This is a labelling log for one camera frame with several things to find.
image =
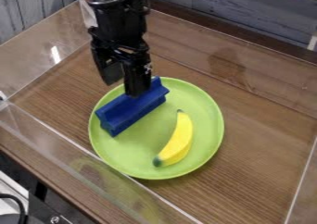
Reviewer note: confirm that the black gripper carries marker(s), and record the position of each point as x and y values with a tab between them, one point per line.
118	43

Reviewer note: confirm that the blue plastic block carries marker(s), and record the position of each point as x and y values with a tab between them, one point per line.
123	111

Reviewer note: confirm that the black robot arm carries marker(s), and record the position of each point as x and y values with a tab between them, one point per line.
119	49

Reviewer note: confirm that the green round plate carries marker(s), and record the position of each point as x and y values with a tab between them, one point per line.
130	151

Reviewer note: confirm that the yellow toy banana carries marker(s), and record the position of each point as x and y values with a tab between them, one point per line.
179	143

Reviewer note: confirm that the clear acrylic enclosure wall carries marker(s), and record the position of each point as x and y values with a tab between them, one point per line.
261	179

